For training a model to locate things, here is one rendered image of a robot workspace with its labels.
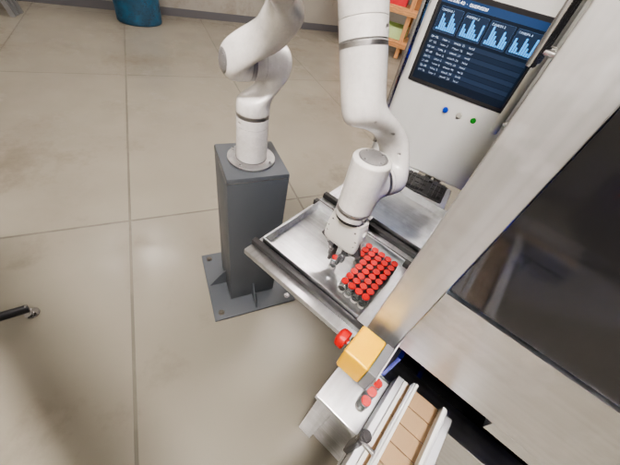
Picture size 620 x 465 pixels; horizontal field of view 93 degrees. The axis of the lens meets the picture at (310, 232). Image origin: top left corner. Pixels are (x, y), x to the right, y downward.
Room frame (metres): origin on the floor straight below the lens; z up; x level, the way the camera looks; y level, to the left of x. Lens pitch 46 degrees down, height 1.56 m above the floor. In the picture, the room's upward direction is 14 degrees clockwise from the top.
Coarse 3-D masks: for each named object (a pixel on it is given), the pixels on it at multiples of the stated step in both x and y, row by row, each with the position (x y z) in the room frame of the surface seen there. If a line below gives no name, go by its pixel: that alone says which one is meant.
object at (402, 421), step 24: (384, 408) 0.19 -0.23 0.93; (408, 408) 0.20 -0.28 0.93; (432, 408) 0.22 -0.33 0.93; (360, 432) 0.13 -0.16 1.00; (384, 432) 0.15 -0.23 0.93; (408, 432) 0.16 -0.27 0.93; (432, 432) 0.16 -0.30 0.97; (360, 456) 0.11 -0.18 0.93; (384, 456) 0.12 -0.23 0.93; (408, 456) 0.13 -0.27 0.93; (432, 456) 0.13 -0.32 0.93
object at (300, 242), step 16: (320, 208) 0.78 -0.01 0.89; (288, 224) 0.65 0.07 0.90; (304, 224) 0.69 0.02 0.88; (320, 224) 0.71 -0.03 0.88; (272, 240) 0.59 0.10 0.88; (288, 240) 0.60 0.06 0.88; (304, 240) 0.62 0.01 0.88; (320, 240) 0.64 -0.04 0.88; (368, 240) 0.68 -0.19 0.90; (288, 256) 0.52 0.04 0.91; (304, 256) 0.56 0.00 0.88; (320, 256) 0.57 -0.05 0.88; (400, 256) 0.62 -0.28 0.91; (304, 272) 0.48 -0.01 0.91; (320, 272) 0.52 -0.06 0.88; (336, 272) 0.53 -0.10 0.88; (320, 288) 0.45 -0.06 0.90; (336, 288) 0.48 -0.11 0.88; (352, 304) 0.44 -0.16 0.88; (368, 304) 0.45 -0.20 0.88
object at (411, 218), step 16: (400, 192) 1.00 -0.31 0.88; (384, 208) 0.88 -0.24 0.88; (400, 208) 0.90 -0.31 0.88; (416, 208) 0.93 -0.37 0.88; (432, 208) 0.93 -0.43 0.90; (384, 224) 0.75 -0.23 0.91; (400, 224) 0.81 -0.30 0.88; (416, 224) 0.83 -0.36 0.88; (432, 224) 0.85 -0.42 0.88; (400, 240) 0.71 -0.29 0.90; (416, 240) 0.75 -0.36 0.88
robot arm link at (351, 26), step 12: (348, 0) 0.62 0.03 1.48; (360, 0) 0.61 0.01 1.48; (372, 0) 0.62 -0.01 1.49; (384, 0) 0.63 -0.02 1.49; (348, 12) 0.62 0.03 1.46; (360, 12) 0.61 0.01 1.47; (372, 12) 0.61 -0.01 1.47; (384, 12) 0.63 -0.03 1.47; (348, 24) 0.61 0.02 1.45; (360, 24) 0.60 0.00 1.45; (372, 24) 0.61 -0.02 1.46; (384, 24) 0.62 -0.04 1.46; (348, 36) 0.60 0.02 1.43; (360, 36) 0.60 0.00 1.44; (372, 36) 0.60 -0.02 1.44; (384, 36) 0.61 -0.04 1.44
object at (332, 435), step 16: (400, 368) 0.30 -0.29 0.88; (432, 400) 0.25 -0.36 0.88; (448, 416) 0.23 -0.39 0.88; (464, 416) 0.23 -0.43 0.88; (320, 432) 0.28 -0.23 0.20; (336, 432) 0.26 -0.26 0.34; (448, 432) 0.20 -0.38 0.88; (464, 432) 0.20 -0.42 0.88; (480, 432) 0.21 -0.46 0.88; (336, 448) 0.24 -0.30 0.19; (448, 448) 0.18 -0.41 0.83; (464, 448) 0.17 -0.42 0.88; (480, 448) 0.18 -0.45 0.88; (496, 448) 0.19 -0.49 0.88; (448, 464) 0.16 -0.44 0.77; (464, 464) 0.16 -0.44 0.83; (480, 464) 0.15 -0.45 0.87; (496, 464) 0.16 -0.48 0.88; (512, 464) 0.17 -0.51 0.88
